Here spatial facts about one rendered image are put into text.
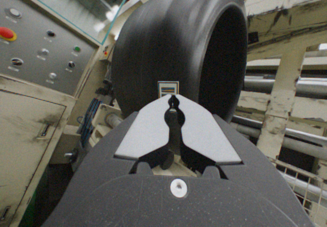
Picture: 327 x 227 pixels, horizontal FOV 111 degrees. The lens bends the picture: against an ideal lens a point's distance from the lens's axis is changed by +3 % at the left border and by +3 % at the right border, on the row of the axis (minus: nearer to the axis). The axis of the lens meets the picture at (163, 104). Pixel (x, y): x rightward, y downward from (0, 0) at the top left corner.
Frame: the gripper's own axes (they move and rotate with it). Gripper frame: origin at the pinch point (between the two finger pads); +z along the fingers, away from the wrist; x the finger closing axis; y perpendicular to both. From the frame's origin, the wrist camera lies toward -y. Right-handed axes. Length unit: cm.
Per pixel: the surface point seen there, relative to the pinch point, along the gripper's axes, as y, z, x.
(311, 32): -7, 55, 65
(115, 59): 0.1, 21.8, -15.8
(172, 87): 2.2, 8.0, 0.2
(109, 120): 23.6, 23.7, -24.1
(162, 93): 3.7, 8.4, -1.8
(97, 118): 22.9, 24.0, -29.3
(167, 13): -9.1, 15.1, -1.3
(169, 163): 20.1, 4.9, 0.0
